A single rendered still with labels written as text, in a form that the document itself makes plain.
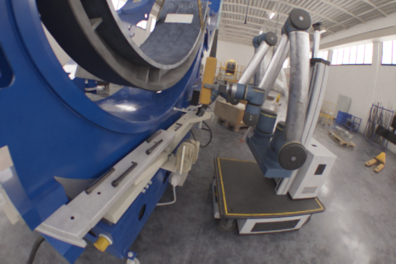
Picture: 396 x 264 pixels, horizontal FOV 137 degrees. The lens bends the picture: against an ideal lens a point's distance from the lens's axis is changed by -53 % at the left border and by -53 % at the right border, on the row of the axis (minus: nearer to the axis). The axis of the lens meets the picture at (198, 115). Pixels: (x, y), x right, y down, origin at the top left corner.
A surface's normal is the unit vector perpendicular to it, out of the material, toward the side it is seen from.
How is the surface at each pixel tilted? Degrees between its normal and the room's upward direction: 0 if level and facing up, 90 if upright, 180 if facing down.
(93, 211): 0
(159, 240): 0
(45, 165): 90
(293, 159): 90
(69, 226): 0
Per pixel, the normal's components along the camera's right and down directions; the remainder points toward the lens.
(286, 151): -0.40, 0.15
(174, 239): 0.16, -0.95
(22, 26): 0.97, 0.21
